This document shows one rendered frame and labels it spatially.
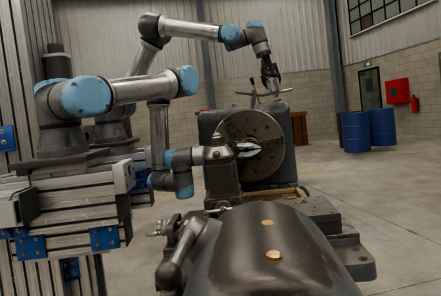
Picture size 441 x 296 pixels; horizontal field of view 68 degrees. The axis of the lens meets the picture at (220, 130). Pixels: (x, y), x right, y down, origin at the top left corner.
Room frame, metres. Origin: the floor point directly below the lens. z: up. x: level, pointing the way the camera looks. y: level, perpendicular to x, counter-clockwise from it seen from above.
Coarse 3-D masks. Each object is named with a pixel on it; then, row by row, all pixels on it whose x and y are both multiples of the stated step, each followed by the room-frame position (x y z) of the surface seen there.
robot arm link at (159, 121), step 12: (156, 108) 1.31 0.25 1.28; (156, 120) 1.31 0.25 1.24; (168, 120) 1.35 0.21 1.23; (156, 132) 1.31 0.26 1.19; (168, 132) 1.34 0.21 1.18; (156, 144) 1.30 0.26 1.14; (168, 144) 1.33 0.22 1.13; (156, 156) 1.30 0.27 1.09; (156, 168) 1.30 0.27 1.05; (156, 180) 1.29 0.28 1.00
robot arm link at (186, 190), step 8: (168, 176) 1.27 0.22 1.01; (176, 176) 1.22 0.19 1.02; (184, 176) 1.21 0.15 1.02; (192, 176) 1.25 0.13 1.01; (168, 184) 1.25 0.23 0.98; (176, 184) 1.22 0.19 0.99; (184, 184) 1.21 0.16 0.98; (192, 184) 1.23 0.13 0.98; (176, 192) 1.22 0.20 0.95; (184, 192) 1.21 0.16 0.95; (192, 192) 1.23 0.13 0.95
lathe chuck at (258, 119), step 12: (240, 120) 1.39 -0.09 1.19; (252, 120) 1.39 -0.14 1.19; (264, 120) 1.38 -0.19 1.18; (216, 132) 1.40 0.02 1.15; (228, 132) 1.40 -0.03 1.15; (252, 132) 1.39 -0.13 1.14; (264, 132) 1.38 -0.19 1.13; (276, 132) 1.38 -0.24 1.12; (264, 156) 1.39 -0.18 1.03; (276, 156) 1.38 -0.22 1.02; (252, 168) 1.39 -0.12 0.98; (264, 168) 1.39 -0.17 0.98; (276, 168) 1.38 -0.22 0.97; (240, 180) 1.40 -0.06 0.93; (252, 180) 1.39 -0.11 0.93
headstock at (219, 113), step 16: (208, 112) 1.59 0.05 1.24; (224, 112) 1.57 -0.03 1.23; (272, 112) 1.54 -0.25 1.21; (288, 112) 1.54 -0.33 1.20; (208, 128) 1.56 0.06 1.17; (288, 128) 1.53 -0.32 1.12; (208, 144) 1.56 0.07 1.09; (288, 144) 1.53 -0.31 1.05; (288, 160) 1.53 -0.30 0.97; (272, 176) 1.54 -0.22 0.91; (288, 176) 1.53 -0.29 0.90
